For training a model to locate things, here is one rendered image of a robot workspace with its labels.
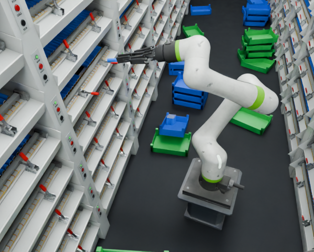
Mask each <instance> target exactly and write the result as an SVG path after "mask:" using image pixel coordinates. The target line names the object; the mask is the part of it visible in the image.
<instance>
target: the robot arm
mask: <svg viewBox="0 0 314 252"><path fill-rule="evenodd" d="M166 40H167V41H166V42H165V43H164V44H160V45H156V47H154V45H152V46H150V47H146V48H141V49H137V50H134V52H132V53H124V54H118V57H116V60H117V63H118V64H120V63H128V62H130V64H131V65H134V64H146V65H148V64H149V61H154V60H157V61H158V62H167V63H176V62H184V71H183V81H184V83H185V84H186V85H187V86H188V87H189V88H191V89H194V90H199V91H204V92H208V93H211V94H214V95H217V96H220V97H222V98H224V100H223V102H222V103H221V104H220V106H219V107H218V108H217V110H216V111H215V112H214V113H213V114H212V116H211V117H210V118H209V119H208V120H207V121H206V122H205V123H204V124H203V125H202V126H201V127H200V128H199V129H198V130H197V131H196V132H195V133H194V134H193V136H192V140H191V141H192V145H193V147H194V148H195V150H196V152H197V154H198V156H199V157H200V159H201V161H202V166H201V174H200V175H199V178H198V181H199V184H200V186H201V187H202V188H203V189H205V190H207V191H211V192H214V191H218V190H220V192H221V193H222V194H225V192H227V191H228V189H229V190H231V188H230V187H236V188H239V189H241V190H244V186H243V185H240V184H237V183H235V182H234V180H231V178H232V177H230V176H227V175H225V174H224V173H225V168H226V163H227V153H226V151H225V150H224V149H223V148H222V147H221V146H220V145H219V144H218V143H217V138H218V136H219V135H220V133H221V132H222V130H223V129H224V128H225V126H226V125H227V124H228V123H229V121H230V120H231V119H232V118H233V116H234V115H235V114H236V113H237V112H238V111H239V110H240V109H241V108H242V107H244V108H247V109H249V110H251V111H254V112H256V113H259V114H262V115H267V114H270V113H272V112H274V111H275V110H276V109H277V107H278V104H279V99H278V96H277V95H276V94H275V93H274V92H273V91H272V90H270V89H269V88H267V87H266V86H265V85H263V84H262V83H261V82H260V81H259V80H258V78H257V77H256V76H254V75H253V74H249V73H247V74H243V75H241V76H240V77H239V78H238V79H234V78H231V77H228V76H226V75H223V74H221V73H219V72H217V71H214V70H212V69H210V68H209V58H210V50H211V46H210V43H209V41H208V40H207V38H205V37H204V36H202V35H194V36H191V37H189V38H185V39H180V40H174V41H172V40H170V41H169V39H168V38H167V39H166Z"/></svg>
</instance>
